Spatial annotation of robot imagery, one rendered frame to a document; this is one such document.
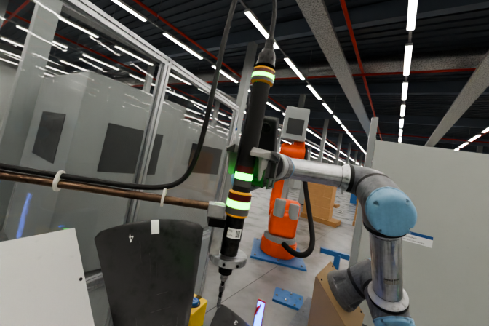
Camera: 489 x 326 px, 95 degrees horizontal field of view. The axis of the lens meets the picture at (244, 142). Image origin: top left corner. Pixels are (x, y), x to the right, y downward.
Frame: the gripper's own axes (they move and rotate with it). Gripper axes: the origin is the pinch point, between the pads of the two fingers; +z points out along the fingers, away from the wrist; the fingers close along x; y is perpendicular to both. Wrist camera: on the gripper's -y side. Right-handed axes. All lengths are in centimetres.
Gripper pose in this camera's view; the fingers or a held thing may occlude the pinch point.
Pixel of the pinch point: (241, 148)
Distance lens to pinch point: 40.4
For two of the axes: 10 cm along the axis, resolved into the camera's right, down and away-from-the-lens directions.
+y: -2.0, 9.8, -0.7
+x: -9.0, -1.5, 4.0
